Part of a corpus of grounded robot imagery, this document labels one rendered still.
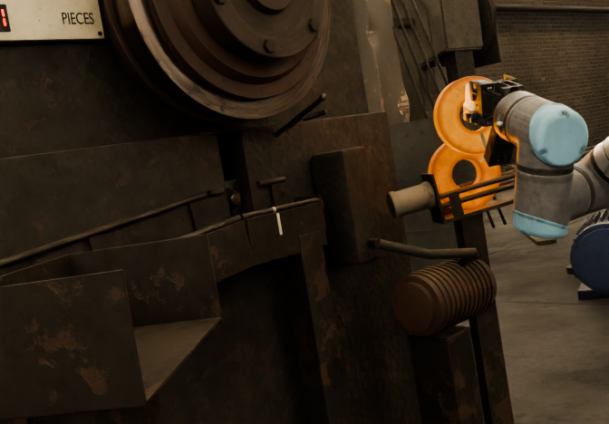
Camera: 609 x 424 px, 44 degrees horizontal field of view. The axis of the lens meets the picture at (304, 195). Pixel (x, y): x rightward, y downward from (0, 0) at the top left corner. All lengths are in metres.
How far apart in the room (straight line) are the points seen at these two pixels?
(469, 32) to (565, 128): 8.34
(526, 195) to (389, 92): 4.45
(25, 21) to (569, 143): 0.89
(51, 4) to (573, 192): 0.92
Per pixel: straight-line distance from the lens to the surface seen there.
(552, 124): 1.22
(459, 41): 9.39
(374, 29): 5.71
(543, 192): 1.26
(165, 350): 0.94
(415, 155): 4.04
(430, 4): 9.37
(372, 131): 1.77
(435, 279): 1.52
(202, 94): 1.34
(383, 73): 5.67
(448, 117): 1.53
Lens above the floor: 0.80
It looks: 3 degrees down
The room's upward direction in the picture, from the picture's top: 9 degrees counter-clockwise
